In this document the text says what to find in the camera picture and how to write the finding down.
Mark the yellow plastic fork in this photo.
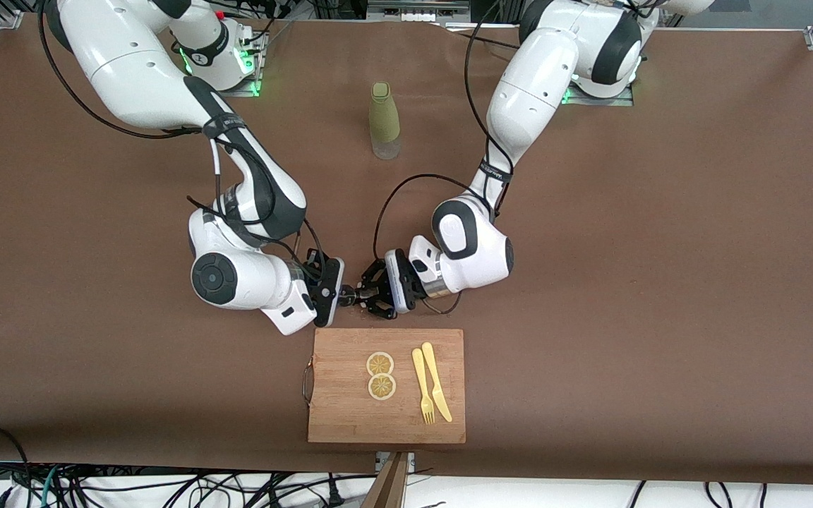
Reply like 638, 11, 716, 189
411, 348, 436, 425

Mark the yellow plastic knife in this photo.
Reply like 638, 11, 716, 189
421, 341, 453, 423

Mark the wooden cutting board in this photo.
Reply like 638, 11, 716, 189
303, 328, 466, 445

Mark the green sleeved glass bottle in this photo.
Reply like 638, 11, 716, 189
369, 82, 402, 160

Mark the wooden stick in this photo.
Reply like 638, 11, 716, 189
362, 452, 409, 508

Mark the brown table cover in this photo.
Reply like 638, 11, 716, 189
0, 13, 813, 486

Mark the grey background device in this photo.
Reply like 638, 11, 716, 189
368, 0, 471, 23

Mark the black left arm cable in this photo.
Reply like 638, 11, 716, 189
373, 0, 514, 315

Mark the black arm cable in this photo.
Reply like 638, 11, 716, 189
373, 0, 514, 315
38, 0, 326, 283

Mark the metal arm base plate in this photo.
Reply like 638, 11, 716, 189
227, 32, 263, 97
562, 83, 634, 107

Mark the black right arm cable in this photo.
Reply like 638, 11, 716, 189
38, 0, 326, 283

